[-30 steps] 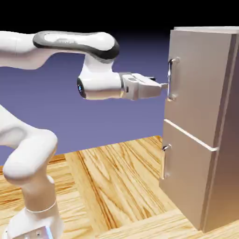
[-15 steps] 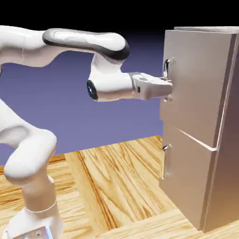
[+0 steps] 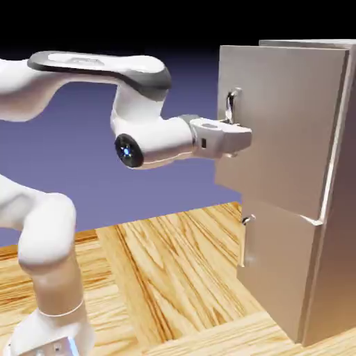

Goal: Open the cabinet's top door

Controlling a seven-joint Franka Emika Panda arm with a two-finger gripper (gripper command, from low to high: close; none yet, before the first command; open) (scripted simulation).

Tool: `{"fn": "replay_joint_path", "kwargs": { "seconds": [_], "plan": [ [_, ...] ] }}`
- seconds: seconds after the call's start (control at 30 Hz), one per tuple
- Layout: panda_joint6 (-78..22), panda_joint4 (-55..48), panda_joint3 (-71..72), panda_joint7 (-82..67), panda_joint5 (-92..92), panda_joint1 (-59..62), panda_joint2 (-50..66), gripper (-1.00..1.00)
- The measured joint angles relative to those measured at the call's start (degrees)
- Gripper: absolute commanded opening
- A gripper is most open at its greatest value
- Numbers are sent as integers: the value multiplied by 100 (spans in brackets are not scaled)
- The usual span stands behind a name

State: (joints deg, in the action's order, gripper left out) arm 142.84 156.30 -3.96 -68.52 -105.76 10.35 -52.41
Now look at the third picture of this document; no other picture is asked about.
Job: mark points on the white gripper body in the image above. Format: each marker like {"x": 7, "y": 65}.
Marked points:
{"x": 236, "y": 137}

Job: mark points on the large beige cabinet door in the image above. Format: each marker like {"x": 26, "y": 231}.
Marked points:
{"x": 286, "y": 125}

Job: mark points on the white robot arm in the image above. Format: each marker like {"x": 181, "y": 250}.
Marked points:
{"x": 139, "y": 130}

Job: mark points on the beige metal cabinet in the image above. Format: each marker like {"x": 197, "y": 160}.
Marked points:
{"x": 333, "y": 222}

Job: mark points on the small beige cabinet door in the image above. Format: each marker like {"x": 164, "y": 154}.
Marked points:
{"x": 278, "y": 264}

